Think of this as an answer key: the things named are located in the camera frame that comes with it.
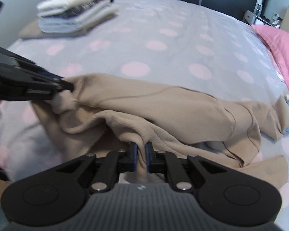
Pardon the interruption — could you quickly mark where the beige knit sweater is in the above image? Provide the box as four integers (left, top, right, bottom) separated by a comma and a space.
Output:
32, 74, 289, 188

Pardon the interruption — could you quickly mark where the stack of folded clothes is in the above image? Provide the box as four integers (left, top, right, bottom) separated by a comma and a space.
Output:
37, 0, 119, 34

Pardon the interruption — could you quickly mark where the beige folded cloth under stack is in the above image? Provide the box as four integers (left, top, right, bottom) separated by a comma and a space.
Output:
18, 21, 91, 40

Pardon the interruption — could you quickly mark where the grey pink-dotted bed sheet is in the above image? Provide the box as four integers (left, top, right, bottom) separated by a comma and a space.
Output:
0, 0, 289, 201

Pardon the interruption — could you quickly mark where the white bedside table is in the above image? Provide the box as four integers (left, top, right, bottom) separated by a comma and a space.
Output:
242, 10, 265, 25

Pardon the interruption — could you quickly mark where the pink pillow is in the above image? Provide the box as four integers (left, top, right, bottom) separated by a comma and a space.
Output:
252, 24, 289, 90

